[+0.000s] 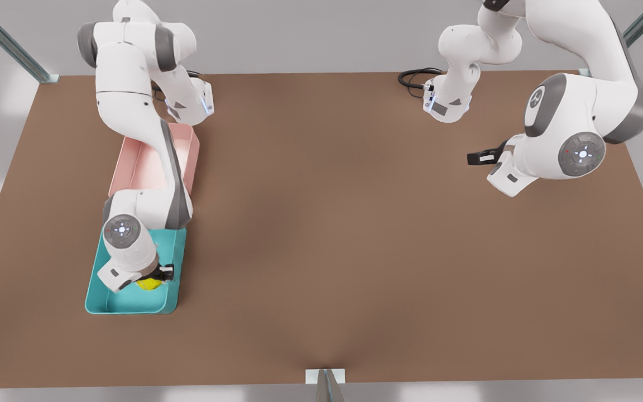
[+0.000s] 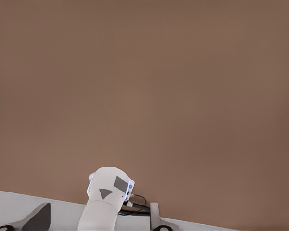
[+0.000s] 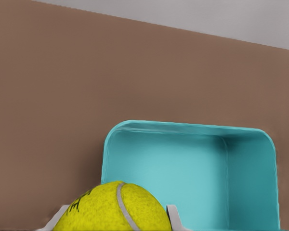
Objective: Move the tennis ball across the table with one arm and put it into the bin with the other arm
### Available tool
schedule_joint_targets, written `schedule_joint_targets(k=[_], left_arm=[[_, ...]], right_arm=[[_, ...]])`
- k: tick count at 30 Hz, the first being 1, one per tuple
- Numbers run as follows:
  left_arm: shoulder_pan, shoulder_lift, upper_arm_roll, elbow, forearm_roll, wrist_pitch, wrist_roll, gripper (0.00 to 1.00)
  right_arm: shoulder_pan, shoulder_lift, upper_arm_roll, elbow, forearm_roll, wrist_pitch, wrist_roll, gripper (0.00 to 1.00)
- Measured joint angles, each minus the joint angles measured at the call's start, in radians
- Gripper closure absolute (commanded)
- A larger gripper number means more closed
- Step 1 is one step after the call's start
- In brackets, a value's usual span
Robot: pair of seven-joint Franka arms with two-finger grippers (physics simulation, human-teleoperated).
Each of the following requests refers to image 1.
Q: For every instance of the silver frame post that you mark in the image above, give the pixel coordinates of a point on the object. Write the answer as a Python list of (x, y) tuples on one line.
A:
[(327, 385), (639, 25), (9, 42)]

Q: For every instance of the yellow lemon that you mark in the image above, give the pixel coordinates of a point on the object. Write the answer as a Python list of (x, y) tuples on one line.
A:
[(148, 283)]

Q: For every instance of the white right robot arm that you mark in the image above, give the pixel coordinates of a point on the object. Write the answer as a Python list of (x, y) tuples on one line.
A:
[(132, 84)]

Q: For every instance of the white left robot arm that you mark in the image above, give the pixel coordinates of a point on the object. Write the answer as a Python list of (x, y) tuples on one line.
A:
[(578, 111)]

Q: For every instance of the pink tray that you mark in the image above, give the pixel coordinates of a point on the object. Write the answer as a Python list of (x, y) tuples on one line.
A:
[(137, 167)]

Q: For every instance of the teal tray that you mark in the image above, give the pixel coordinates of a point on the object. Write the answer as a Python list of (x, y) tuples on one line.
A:
[(132, 298)]

